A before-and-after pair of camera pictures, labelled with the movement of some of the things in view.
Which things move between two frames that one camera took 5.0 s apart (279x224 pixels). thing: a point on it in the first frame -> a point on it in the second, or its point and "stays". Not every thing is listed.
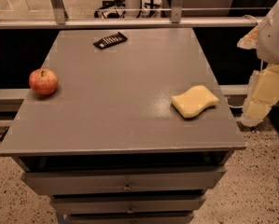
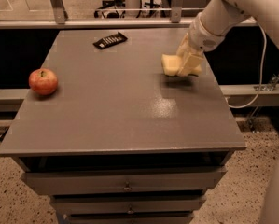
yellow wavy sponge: x=193 y=101 -> x=172 y=64
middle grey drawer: x=109 y=204 stays
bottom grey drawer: x=131 y=218 stays
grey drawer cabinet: x=106 y=143 stays
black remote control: x=110 y=40 stays
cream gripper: x=273 y=37 -> x=204 y=37
